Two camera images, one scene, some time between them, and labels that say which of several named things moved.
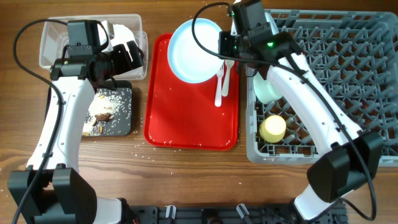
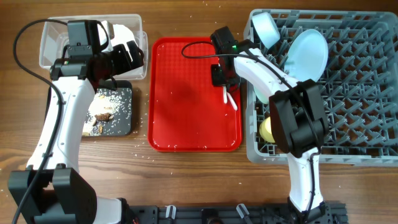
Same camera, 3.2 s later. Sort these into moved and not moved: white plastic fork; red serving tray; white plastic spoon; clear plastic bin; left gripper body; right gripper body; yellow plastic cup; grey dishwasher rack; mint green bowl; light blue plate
Moved: right gripper body; white plastic fork; light blue plate; white plastic spoon
Not moved: left gripper body; mint green bowl; yellow plastic cup; red serving tray; grey dishwasher rack; clear plastic bin
